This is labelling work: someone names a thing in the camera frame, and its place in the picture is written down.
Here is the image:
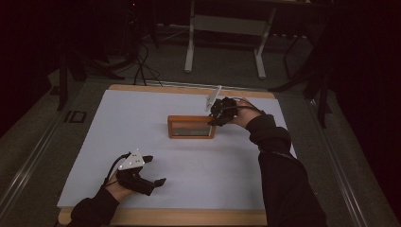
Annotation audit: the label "orange rectangular tray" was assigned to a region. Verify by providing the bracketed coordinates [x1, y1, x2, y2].
[167, 114, 218, 140]

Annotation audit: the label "black metal stand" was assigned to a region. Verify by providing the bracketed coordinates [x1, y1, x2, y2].
[269, 31, 333, 130]

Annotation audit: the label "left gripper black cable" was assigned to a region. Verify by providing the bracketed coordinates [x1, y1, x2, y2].
[102, 152, 132, 187]

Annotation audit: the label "grey metal stand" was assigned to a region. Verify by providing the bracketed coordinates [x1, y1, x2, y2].
[183, 0, 277, 79]

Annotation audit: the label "metal floor rail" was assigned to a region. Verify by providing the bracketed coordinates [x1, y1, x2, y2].
[0, 94, 74, 217]
[305, 97, 371, 227]

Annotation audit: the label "white table mat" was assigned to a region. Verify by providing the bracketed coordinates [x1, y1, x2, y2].
[57, 89, 297, 211]

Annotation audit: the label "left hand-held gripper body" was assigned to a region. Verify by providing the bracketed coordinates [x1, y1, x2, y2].
[116, 149, 156, 197]

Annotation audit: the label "person's left hand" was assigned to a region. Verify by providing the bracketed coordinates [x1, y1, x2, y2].
[104, 181, 134, 203]

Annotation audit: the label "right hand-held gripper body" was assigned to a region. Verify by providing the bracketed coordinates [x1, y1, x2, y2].
[204, 84, 239, 127]

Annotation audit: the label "black floor cables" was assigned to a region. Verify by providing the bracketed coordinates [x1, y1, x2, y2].
[133, 41, 164, 88]

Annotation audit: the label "person's right hand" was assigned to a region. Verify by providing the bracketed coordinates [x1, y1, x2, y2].
[231, 97, 265, 129]

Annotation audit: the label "black floor plate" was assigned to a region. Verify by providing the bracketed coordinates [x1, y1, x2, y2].
[63, 110, 88, 124]

